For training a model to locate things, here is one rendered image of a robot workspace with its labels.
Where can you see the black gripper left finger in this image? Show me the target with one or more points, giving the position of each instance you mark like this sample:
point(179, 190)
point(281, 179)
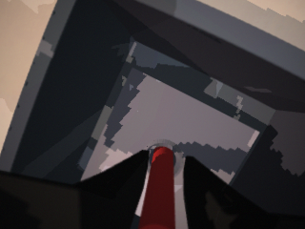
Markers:
point(107, 200)

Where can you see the dark red peg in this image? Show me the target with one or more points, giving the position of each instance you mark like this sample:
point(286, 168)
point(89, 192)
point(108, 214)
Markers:
point(158, 205)

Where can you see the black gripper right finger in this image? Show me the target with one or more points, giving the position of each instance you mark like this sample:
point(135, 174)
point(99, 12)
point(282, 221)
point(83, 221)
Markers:
point(211, 203)

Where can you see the dark grey open box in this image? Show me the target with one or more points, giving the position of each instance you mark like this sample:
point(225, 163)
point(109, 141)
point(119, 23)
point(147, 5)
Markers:
point(87, 51)

